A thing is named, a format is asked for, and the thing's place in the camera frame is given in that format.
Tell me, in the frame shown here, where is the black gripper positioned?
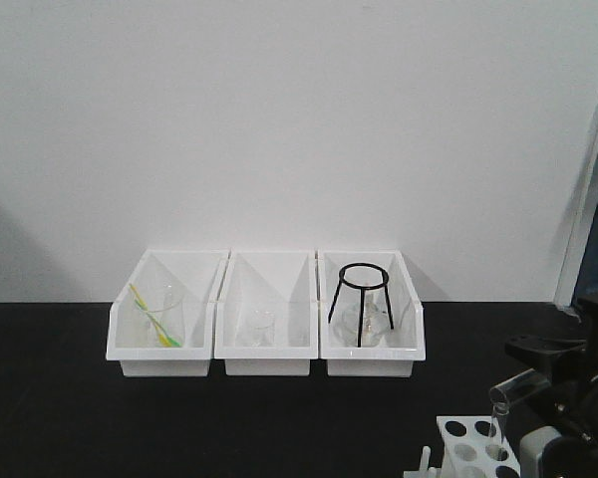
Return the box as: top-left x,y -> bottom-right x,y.
505,293 -> 598,477

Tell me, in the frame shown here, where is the white test tube rack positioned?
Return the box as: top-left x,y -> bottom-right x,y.
403,415 -> 521,477

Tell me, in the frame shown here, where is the right white storage bin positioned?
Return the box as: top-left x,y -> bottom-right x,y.
316,250 -> 426,377

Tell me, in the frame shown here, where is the white storage bin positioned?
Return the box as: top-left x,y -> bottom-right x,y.
106,249 -> 230,378
213,250 -> 319,376
316,250 -> 426,377

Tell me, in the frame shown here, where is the glass flask under tripod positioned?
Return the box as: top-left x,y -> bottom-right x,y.
333,293 -> 392,348

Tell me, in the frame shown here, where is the black metal tripod stand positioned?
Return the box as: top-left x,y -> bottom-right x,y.
327,262 -> 396,331

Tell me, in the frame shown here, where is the middle white storage bin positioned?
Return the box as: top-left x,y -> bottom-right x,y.
213,250 -> 319,376

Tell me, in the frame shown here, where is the small glass beaker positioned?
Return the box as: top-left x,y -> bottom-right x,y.
245,310 -> 276,347

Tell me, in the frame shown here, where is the left white storage bin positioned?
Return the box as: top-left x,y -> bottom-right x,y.
106,249 -> 230,378

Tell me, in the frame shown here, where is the glass beaker in left bin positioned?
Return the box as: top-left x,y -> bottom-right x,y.
146,284 -> 184,346

